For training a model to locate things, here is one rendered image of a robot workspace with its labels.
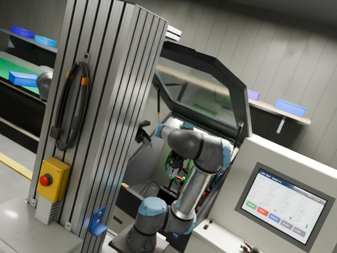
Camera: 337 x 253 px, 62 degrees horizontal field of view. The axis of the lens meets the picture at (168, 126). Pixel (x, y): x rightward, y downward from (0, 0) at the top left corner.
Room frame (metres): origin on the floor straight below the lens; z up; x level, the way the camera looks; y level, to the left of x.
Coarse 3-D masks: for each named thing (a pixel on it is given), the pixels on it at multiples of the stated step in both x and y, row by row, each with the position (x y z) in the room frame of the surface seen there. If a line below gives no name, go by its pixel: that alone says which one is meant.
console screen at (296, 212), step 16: (256, 176) 1.69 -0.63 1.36; (272, 176) 1.66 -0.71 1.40; (288, 176) 1.63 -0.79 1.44; (256, 192) 1.65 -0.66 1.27; (272, 192) 1.62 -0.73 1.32; (288, 192) 1.59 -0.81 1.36; (304, 192) 1.57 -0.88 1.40; (320, 192) 1.54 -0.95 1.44; (240, 208) 1.64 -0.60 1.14; (256, 208) 1.61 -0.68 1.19; (272, 208) 1.58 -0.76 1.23; (288, 208) 1.56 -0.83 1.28; (304, 208) 1.53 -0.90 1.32; (320, 208) 1.51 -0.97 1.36; (272, 224) 1.55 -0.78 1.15; (288, 224) 1.52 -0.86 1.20; (304, 224) 1.50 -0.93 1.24; (320, 224) 1.47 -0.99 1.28; (288, 240) 1.49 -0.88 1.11; (304, 240) 1.46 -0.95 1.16
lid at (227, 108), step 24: (168, 48) 1.45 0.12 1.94; (168, 72) 1.73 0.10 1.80; (192, 72) 1.55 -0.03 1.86; (216, 72) 1.37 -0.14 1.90; (168, 96) 2.10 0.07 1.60; (192, 96) 1.85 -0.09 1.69; (216, 96) 1.64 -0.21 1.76; (240, 96) 1.43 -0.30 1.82; (216, 120) 1.97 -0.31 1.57; (240, 120) 1.68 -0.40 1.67
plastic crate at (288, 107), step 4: (276, 100) 3.27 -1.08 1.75; (280, 100) 3.22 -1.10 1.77; (284, 100) 3.41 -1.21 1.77; (276, 104) 3.24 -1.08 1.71; (280, 104) 3.22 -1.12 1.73; (284, 104) 3.21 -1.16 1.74; (288, 104) 3.20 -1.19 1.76; (292, 104) 3.18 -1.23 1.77; (296, 104) 3.36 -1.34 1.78; (280, 108) 3.22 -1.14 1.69; (284, 108) 3.20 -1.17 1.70; (288, 108) 3.19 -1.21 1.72; (292, 108) 3.18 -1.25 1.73; (296, 108) 3.16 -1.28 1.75; (300, 108) 3.15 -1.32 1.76; (304, 108) 3.13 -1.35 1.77; (288, 112) 3.18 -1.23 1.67; (292, 112) 3.17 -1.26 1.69; (296, 112) 3.16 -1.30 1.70; (300, 112) 3.14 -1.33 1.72; (304, 112) 3.16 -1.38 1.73; (300, 116) 3.14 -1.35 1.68
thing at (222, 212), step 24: (264, 144) 1.80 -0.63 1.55; (240, 168) 1.75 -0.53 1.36; (288, 168) 1.65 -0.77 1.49; (312, 168) 1.61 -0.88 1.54; (240, 192) 1.69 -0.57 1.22; (336, 192) 1.52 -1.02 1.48; (216, 216) 1.67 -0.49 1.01; (240, 216) 1.63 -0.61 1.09; (336, 216) 1.47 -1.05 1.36; (192, 240) 1.49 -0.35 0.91; (264, 240) 1.53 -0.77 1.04; (336, 240) 1.42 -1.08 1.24
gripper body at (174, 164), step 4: (172, 152) 1.53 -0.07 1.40; (168, 156) 1.53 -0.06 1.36; (172, 156) 1.54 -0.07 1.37; (176, 156) 1.54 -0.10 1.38; (180, 156) 1.56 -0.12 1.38; (168, 160) 1.55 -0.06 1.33; (172, 160) 1.52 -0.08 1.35; (176, 160) 1.51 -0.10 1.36; (180, 160) 1.53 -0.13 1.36; (168, 164) 1.54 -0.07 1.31; (172, 164) 1.52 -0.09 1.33; (176, 164) 1.50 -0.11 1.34; (180, 164) 1.55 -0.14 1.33; (176, 168) 1.51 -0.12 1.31
